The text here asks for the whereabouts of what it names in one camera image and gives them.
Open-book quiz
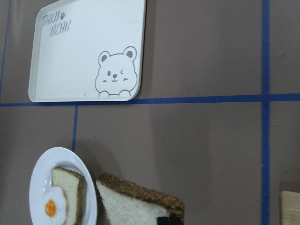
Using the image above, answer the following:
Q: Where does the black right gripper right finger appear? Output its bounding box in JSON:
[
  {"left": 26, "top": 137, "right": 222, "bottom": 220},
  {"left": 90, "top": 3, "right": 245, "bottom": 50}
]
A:
[{"left": 169, "top": 217, "right": 183, "bottom": 225}]

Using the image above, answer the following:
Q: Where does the bread slice on plate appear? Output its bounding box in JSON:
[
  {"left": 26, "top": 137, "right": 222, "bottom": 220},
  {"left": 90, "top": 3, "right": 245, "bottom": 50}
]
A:
[{"left": 51, "top": 167, "right": 85, "bottom": 225}]

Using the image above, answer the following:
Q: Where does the bread slice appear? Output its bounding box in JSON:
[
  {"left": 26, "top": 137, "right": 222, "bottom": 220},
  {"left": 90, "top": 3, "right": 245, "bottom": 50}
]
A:
[
  {"left": 51, "top": 167, "right": 85, "bottom": 225},
  {"left": 96, "top": 173, "right": 185, "bottom": 225}
]

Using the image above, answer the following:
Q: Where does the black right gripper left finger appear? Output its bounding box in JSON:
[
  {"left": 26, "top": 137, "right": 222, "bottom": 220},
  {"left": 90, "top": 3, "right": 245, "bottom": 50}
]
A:
[{"left": 157, "top": 217, "right": 169, "bottom": 225}]

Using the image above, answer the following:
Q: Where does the wooden cutting board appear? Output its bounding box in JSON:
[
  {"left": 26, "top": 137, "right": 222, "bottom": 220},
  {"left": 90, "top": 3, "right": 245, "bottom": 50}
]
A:
[{"left": 281, "top": 191, "right": 300, "bottom": 225}]

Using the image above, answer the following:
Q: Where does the white round plate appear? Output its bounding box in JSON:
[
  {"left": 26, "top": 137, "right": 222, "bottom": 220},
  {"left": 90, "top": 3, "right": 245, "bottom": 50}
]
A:
[{"left": 29, "top": 147, "right": 98, "bottom": 225}]

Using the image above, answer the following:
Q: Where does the fried egg toy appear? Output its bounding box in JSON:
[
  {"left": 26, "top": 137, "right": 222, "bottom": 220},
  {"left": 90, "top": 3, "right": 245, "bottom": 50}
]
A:
[{"left": 42, "top": 187, "right": 68, "bottom": 225}]

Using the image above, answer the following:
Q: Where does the cream bear serving tray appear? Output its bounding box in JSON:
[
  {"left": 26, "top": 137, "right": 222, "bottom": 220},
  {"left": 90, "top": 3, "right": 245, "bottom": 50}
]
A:
[{"left": 28, "top": 0, "right": 147, "bottom": 102}]

